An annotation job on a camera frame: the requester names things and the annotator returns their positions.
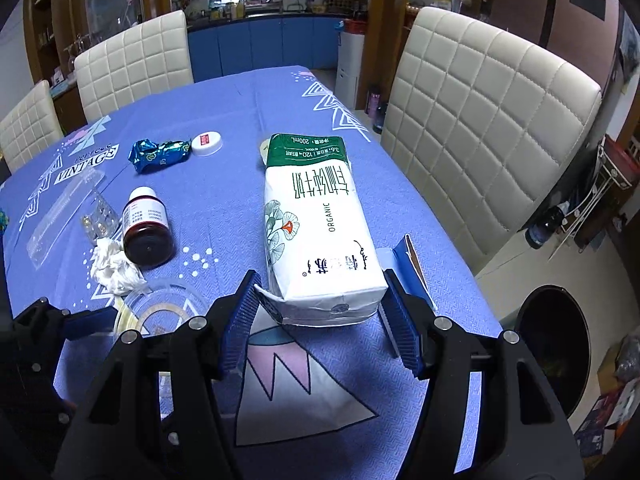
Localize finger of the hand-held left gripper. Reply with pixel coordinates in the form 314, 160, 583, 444
12, 297, 119, 342

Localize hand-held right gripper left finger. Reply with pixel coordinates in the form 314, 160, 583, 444
52, 269, 263, 480

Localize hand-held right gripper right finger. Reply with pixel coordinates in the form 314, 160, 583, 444
377, 269, 586, 480

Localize white green milk carton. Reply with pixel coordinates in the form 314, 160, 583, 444
254, 132, 390, 328

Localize black round trash bin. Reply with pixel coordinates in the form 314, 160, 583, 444
515, 285, 592, 418

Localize small blue cardboard box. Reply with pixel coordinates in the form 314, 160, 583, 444
374, 234, 439, 313

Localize crumpled white tissue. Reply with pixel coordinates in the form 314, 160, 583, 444
89, 236, 147, 295

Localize brown medicine bottle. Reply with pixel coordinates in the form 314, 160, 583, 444
122, 186, 177, 267

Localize clear plastic tray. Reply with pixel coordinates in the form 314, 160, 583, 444
26, 169, 107, 267

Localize dark glass floor bottle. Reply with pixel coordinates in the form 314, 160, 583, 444
525, 201, 571, 250

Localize white bottle cap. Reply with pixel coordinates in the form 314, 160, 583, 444
191, 130, 223, 157

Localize blue foil candy wrapper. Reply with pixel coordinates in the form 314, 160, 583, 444
128, 138, 192, 175

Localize cream quilted leather chair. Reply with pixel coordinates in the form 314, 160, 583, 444
0, 80, 65, 173
381, 6, 603, 277
73, 10, 195, 123

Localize blue printed tablecloth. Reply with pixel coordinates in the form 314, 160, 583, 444
0, 64, 505, 480

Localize brown cardboard box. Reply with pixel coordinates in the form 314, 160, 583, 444
597, 335, 640, 396

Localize colourful printed box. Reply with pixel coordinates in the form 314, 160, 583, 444
575, 392, 626, 458

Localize white floor appliance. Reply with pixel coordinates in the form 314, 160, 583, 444
334, 30, 366, 110

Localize red basin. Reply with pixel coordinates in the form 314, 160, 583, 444
602, 137, 640, 186

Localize blue kitchen cabinets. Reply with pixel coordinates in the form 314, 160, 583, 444
187, 14, 346, 83

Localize wooden display cabinet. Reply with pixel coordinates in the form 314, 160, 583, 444
22, 0, 173, 126

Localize brown refrigerator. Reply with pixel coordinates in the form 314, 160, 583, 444
492, 0, 623, 136

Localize white metal wire rack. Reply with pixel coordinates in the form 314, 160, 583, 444
552, 135, 640, 251

